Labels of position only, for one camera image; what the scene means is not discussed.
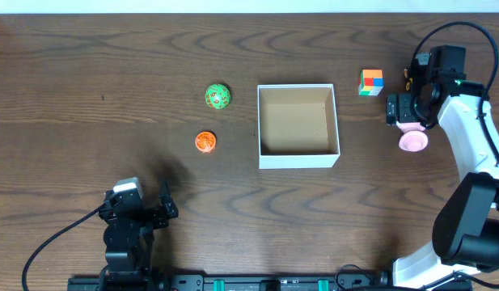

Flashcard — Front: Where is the pink duck toy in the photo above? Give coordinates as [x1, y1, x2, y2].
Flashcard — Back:
[396, 122, 429, 152]

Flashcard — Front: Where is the green patterned egg ball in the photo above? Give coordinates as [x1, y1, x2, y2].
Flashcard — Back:
[205, 83, 231, 110]

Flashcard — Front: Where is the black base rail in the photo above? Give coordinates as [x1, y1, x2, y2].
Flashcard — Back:
[67, 273, 393, 291]

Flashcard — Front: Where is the colourful puzzle cube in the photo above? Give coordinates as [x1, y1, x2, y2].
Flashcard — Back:
[358, 69, 384, 96]

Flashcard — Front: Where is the white cardboard box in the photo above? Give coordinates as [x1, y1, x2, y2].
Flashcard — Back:
[257, 84, 340, 170]

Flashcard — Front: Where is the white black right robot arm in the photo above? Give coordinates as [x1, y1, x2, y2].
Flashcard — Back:
[386, 45, 499, 290]

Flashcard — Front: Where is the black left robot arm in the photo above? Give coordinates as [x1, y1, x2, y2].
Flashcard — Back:
[99, 177, 179, 279]

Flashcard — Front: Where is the yellow grey toy truck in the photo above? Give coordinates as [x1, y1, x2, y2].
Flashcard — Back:
[404, 68, 412, 91]

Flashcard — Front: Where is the orange spiral disc toy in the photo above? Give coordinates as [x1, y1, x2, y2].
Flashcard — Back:
[194, 131, 217, 154]

